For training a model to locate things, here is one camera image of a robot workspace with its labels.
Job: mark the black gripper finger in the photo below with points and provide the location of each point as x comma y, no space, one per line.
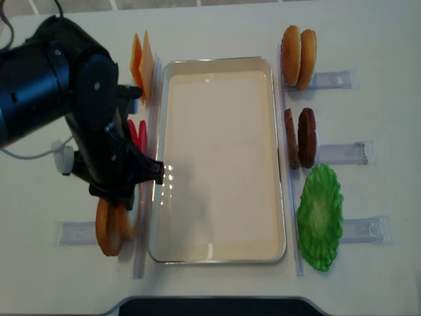
124,197
148,169

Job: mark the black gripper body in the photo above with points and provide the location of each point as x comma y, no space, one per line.
99,122

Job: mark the bun slice white face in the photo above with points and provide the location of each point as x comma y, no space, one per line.
127,220

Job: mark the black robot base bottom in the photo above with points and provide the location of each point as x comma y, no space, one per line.
217,306

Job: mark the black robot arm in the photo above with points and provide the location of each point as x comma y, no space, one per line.
62,72

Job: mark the right red tomato slice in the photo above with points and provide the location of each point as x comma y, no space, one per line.
142,137

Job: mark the red tomato slice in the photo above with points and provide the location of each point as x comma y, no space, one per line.
133,131
142,137

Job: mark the left red tomato slice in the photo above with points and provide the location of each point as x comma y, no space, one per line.
133,131

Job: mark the orange cheese slice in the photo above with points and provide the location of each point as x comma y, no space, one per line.
135,64

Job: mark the thin brown meat patty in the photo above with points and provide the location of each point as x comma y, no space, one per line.
291,140

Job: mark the dark brown meat patty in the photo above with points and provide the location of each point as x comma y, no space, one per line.
307,139

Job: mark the green lettuce leaf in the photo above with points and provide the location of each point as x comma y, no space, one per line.
320,218

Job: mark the brown bun slice outer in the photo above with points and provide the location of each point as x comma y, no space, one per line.
106,230

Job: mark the white metal baking tray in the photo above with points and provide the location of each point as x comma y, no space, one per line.
221,196

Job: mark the golden bun slice left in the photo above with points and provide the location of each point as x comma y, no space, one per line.
290,55

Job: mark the golden bun slice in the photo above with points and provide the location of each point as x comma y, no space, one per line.
308,58
290,55

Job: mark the golden bun slice right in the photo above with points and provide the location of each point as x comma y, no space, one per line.
308,58

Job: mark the clear left bun holder rail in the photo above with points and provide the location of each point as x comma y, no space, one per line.
71,233

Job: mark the clear bun holder rail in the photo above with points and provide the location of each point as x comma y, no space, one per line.
71,233
344,79

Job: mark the clear patty holder rail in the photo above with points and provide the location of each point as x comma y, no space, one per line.
357,153

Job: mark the clear right bun holder rail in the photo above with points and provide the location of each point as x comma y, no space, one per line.
344,79

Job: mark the clear lettuce holder rail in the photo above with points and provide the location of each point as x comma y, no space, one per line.
372,230

